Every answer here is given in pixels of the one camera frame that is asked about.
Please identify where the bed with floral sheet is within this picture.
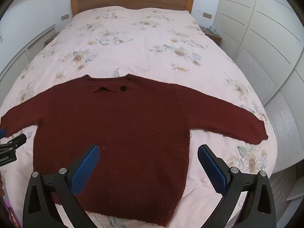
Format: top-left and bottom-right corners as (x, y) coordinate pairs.
(0, 6), (278, 228)

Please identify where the white wardrobe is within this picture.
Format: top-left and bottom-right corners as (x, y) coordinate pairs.
(212, 0), (304, 165)

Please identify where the wooden headboard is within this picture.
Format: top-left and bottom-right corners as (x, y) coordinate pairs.
(70, 0), (195, 17)

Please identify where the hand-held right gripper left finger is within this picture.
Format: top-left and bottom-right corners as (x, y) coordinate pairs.
(22, 144), (101, 228)

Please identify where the wooden nightstand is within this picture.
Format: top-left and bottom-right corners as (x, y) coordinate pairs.
(199, 26), (223, 44)

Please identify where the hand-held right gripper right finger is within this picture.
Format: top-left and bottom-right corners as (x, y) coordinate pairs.
(198, 144), (277, 228)

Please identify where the dark red knitted sweater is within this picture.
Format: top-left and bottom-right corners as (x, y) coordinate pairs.
(0, 74), (269, 227)

